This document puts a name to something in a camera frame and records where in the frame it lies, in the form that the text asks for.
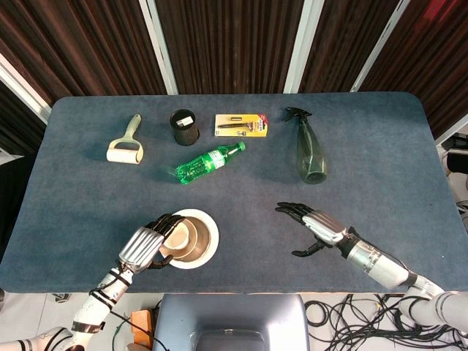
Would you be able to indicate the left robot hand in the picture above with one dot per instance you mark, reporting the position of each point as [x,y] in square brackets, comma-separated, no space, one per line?
[142,245]

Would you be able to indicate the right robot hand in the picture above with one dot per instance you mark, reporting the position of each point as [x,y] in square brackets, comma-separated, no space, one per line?
[323,226]

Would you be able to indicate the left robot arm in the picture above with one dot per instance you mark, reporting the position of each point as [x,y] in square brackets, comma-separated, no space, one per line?
[98,307]

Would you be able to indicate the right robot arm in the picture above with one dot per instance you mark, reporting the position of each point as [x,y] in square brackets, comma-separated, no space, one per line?
[380,267]

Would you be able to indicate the white ceramic bowl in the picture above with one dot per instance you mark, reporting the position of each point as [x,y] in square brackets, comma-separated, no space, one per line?
[183,253]

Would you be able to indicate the blue felt table mat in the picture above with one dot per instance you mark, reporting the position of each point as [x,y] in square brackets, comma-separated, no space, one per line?
[256,219]

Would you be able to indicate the large white plate bowl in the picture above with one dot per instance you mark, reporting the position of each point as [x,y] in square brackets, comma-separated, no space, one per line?
[214,239]

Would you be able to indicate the dark green spray bottle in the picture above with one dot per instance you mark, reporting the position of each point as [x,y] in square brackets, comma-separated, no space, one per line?
[310,153]

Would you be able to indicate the orange device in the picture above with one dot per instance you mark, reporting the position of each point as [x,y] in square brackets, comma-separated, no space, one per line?
[140,327]

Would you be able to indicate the green plastic soda bottle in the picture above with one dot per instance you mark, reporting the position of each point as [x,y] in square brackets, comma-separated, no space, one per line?
[204,164]

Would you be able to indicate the grey blue robot torso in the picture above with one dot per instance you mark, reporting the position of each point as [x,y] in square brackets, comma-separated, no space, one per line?
[230,321]

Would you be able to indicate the black cylindrical container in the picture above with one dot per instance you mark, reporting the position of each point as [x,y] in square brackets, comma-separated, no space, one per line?
[184,129]

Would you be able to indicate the razor in yellow blister pack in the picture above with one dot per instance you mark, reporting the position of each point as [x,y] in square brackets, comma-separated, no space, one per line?
[241,125]

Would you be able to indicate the black equipment box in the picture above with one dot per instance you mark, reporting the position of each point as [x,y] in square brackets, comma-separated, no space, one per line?
[457,157]

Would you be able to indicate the white partition post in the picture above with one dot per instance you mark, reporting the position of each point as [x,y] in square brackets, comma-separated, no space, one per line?
[380,44]
[159,44]
[453,128]
[303,44]
[22,87]

